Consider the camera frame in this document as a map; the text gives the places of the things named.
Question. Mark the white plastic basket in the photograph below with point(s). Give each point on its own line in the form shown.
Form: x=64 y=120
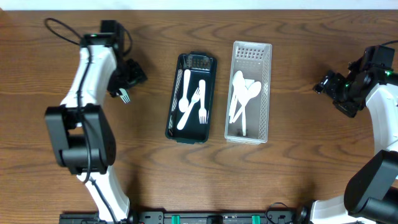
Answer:
x=254 y=60

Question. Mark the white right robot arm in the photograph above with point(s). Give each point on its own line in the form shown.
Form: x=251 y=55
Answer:
x=369 y=196

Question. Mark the white plastic spoon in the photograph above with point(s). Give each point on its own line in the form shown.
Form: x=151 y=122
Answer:
x=255 y=88
x=238 y=83
x=244 y=121

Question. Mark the pale green plastic fork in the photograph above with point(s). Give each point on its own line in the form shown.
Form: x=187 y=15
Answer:
x=124 y=95

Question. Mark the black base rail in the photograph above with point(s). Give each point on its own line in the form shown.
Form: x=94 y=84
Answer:
x=275 y=213

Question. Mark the white plastic fork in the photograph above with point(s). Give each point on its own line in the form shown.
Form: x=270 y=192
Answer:
x=184 y=102
x=202 y=112
x=195 y=98

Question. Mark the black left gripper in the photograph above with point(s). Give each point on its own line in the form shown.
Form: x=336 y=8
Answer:
x=137 y=74

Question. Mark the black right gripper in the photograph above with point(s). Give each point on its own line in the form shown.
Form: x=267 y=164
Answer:
x=350 y=110

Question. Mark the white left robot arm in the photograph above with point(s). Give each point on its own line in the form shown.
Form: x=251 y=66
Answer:
x=80 y=135

